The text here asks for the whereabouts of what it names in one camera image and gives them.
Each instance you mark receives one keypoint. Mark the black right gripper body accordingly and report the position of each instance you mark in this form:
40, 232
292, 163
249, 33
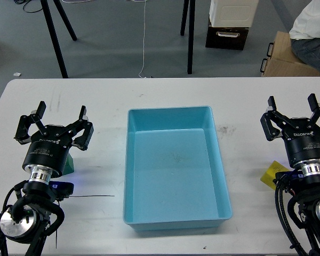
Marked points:
302, 142

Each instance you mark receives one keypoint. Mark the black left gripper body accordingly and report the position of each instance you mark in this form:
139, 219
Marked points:
47, 151

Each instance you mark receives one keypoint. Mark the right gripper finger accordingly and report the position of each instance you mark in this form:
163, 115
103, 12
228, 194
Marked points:
274, 124
315, 108

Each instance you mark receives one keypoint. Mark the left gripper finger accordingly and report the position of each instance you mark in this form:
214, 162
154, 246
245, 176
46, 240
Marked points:
22, 136
77, 134

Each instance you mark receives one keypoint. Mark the green block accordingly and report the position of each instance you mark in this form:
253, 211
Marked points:
69, 165

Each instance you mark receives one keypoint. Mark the yellow block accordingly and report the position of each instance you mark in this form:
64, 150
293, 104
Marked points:
270, 174

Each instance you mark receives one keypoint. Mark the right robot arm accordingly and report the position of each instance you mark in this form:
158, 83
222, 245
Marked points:
297, 192

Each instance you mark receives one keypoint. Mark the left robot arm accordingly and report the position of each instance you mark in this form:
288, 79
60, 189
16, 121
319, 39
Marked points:
31, 210

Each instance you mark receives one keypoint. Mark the white appliance box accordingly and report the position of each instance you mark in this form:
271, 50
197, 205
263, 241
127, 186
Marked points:
229, 14

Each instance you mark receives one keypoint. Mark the seated person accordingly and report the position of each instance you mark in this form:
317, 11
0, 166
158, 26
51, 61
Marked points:
305, 35

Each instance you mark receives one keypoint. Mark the dark brown crate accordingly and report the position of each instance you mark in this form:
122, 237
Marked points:
229, 38

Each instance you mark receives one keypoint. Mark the light blue plastic bin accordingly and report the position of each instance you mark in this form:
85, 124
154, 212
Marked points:
174, 175

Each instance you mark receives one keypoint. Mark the black tripod left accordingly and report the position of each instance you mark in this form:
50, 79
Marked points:
53, 34

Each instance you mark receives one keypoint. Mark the black tripod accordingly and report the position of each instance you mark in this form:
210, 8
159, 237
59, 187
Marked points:
188, 12
53, 34

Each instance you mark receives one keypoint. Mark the black tripod right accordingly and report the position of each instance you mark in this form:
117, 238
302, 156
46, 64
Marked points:
188, 12

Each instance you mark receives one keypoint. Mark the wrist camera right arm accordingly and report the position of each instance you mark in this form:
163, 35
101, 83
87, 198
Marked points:
288, 178

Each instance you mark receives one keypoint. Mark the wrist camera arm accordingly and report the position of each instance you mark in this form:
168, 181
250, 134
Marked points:
61, 190
288, 178

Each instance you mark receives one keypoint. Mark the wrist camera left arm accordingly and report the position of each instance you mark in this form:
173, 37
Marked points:
61, 190

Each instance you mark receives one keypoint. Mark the cardboard box with handles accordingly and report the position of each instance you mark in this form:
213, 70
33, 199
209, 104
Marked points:
280, 61

